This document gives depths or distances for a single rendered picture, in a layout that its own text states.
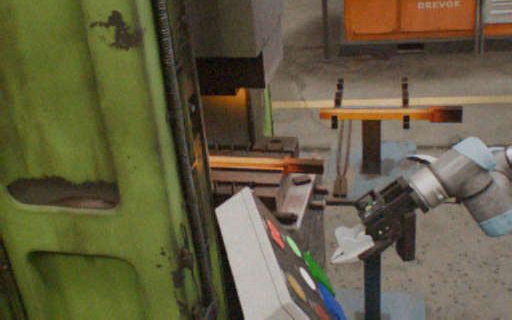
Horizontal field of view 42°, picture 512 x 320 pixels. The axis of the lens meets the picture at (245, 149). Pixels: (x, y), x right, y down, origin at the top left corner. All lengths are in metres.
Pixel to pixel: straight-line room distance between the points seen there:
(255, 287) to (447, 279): 1.93
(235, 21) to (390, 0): 3.77
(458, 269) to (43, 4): 2.17
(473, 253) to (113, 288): 1.87
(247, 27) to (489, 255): 1.96
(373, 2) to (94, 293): 3.85
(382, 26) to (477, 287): 2.74
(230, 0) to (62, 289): 0.81
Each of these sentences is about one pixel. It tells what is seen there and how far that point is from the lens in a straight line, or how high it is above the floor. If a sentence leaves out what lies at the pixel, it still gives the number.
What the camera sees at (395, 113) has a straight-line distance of 2.01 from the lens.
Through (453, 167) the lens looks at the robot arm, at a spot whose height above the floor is 1.22.
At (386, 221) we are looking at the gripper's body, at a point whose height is 1.13.
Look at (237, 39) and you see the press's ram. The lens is 1.43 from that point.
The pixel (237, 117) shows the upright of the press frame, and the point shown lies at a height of 1.02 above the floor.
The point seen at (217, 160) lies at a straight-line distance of 1.78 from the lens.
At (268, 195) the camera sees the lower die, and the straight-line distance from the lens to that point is 1.65.
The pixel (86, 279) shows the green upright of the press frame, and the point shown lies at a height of 0.89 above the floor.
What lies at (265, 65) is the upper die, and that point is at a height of 1.32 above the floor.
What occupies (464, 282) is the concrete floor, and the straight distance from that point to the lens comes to 2.93.
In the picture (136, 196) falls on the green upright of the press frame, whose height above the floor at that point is 1.17.
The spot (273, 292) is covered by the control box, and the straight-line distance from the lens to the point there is 1.04.
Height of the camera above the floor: 1.87
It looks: 28 degrees down
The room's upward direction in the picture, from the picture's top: 6 degrees counter-clockwise
